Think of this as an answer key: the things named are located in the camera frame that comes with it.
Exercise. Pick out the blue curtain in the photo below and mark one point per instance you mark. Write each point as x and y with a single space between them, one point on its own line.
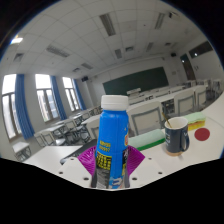
24 106
79 95
58 98

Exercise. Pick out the group of grey classroom chairs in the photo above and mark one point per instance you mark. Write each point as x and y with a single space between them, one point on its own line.
145 116

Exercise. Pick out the dark blue mug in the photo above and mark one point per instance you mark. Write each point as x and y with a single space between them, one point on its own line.
175 138

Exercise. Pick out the white lectern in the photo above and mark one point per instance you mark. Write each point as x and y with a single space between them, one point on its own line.
134 92

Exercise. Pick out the black wall speaker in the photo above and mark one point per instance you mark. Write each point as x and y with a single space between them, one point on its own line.
85 79
173 54

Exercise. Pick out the tall classroom window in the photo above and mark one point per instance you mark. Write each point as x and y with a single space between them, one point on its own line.
46 98
9 106
70 95

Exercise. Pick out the rows of white classroom desks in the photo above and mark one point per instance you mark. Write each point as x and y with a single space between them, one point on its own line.
155 99

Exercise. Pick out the dark brown door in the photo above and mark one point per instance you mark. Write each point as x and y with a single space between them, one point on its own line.
188 67

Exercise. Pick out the group of ceiling light panels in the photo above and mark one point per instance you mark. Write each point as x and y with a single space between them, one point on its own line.
107 24

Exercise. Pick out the dark green chalkboard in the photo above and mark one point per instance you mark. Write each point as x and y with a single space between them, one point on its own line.
136 80

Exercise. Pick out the ceiling projector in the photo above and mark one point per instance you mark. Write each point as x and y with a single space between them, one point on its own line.
173 15

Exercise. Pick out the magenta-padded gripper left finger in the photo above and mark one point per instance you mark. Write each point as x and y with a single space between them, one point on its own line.
75 170

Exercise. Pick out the yellow and green sponge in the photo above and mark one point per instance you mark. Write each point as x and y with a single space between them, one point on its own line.
196 121

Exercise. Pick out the blue drink bottle white cap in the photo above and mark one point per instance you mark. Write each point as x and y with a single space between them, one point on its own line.
113 133

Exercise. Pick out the dark high wall window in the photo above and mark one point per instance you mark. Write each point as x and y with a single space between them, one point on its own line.
201 50

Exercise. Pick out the wooden stir stick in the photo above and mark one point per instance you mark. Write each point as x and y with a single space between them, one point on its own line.
166 119

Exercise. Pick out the flat round red coaster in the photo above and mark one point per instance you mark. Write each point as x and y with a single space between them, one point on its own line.
202 134

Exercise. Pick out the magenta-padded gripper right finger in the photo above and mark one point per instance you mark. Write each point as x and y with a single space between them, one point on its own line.
146 170

